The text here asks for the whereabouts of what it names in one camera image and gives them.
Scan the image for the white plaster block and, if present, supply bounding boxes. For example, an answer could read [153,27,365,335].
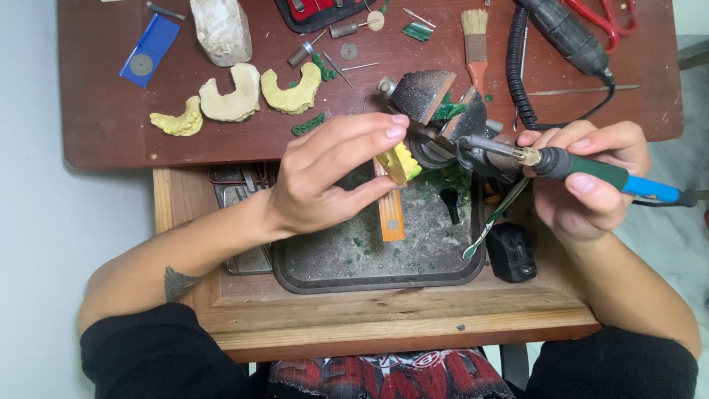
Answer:
[189,0,254,68]

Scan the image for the green blue soldering iron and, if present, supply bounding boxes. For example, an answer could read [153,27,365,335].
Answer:
[458,135,700,209]

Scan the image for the person's red printed shirt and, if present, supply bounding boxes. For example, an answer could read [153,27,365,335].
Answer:
[265,347,517,399]

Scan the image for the person's left leg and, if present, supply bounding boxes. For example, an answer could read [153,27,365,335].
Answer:
[80,303,268,399]

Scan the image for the dark metal bench vise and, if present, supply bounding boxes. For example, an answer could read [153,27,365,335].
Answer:
[376,69,506,170]

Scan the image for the metal tin with tools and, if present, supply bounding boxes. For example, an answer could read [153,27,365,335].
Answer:
[207,163,276,277]

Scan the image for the small yellow dental cast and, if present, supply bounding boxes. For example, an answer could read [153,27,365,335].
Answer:
[149,95,204,137]

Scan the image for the cream dental cast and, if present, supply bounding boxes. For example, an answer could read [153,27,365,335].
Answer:
[199,62,261,123]

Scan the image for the small black box device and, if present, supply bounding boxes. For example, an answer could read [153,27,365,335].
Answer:
[486,222,538,284]

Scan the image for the green wax lump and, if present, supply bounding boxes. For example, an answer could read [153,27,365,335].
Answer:
[431,92,469,123]

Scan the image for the blue packet with disc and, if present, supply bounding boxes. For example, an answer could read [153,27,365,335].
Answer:
[119,13,182,89]

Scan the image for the black coiled cable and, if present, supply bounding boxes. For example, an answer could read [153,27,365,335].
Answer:
[504,4,617,132]

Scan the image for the wax-smeared metal spatula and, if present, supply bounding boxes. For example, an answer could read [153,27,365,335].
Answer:
[462,176,534,261]

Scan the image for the person's right leg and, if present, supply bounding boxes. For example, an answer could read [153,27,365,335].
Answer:
[522,326,700,399]

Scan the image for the beaded green wax strip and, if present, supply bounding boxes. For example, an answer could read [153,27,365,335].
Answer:
[311,52,338,83]

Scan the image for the person's left hand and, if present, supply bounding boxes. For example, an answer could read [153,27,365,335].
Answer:
[265,113,411,239]

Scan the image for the red black tool case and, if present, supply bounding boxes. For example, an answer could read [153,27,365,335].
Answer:
[274,0,379,34]

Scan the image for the person's leg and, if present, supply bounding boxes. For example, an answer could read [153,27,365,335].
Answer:
[522,326,700,399]
[80,303,268,399]

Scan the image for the small black nozzle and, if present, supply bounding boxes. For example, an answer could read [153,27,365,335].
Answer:
[440,188,462,226]

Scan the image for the person's right hand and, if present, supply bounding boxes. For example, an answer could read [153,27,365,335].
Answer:
[516,121,653,246]

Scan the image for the yellow dental cast with wax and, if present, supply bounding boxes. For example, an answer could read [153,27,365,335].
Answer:
[377,141,423,186]

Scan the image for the long thin metal file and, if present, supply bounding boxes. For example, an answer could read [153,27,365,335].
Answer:
[526,83,641,96]

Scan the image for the wooden drawer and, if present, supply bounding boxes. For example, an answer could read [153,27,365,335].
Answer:
[152,165,603,364]

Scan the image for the black rotary handpiece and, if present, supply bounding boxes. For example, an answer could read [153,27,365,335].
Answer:
[517,0,614,79]

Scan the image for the grey pen tool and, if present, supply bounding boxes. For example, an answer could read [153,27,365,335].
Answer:
[145,1,187,22]

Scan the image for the green wax teeth strip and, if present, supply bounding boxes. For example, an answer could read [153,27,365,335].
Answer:
[291,112,328,137]

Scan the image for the green wax sheet piece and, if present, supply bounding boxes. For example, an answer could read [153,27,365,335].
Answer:
[401,21,434,43]

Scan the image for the dark dusty tray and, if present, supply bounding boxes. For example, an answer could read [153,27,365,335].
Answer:
[270,160,489,295]

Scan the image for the green wax crumbs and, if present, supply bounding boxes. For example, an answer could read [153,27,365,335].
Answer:
[348,164,475,278]

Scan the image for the metal mandrel with cream disc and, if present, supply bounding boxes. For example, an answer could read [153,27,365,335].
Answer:
[329,10,386,40]

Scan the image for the metal mandrel cylinder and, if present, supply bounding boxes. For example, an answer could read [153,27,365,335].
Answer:
[286,29,329,69]

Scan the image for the thin metal dental instrument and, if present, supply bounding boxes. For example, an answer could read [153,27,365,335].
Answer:
[512,21,531,133]

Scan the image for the orange handled paint brush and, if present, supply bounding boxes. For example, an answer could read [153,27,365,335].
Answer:
[460,8,491,98]

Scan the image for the yellow arch dental cast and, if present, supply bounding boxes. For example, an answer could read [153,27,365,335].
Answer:
[260,61,322,116]

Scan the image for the orange wooden stick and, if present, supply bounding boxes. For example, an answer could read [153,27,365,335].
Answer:
[373,157,407,243]

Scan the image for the red scissors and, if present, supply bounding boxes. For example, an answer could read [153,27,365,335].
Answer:
[564,0,639,54]

